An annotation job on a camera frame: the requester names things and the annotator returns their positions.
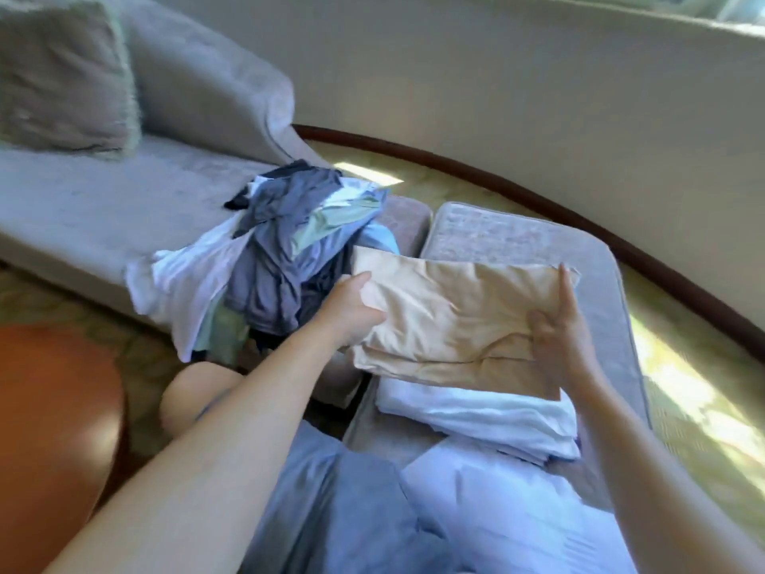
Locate person's left hand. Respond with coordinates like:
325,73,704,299
308,272,389,352

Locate person's right hand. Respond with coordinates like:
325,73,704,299
529,264,604,397

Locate plain beige T-shirt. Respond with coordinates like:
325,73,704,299
349,245,583,402

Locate plain white T-shirt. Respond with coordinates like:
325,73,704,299
376,376,583,465

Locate grey splatter print T-shirt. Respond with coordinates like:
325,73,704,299
400,436,641,574

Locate pile of clothes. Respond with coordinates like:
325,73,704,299
125,159,403,366

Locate person's right forearm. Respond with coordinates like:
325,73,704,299
555,374,765,574

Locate person's left forearm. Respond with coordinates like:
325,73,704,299
48,326,360,574

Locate person's right leg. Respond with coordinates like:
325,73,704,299
159,360,248,441

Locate dark wooden baseboard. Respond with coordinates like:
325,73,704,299
292,124,765,364

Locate blue denim shorts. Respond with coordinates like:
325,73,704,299
239,418,475,574

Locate grey velvet chaise sofa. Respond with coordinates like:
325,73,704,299
0,0,434,407

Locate round wooden table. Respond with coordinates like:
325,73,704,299
0,324,127,574

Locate white framed window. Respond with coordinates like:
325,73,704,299
526,0,765,33

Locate brown fringed cushion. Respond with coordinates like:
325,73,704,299
0,0,143,159

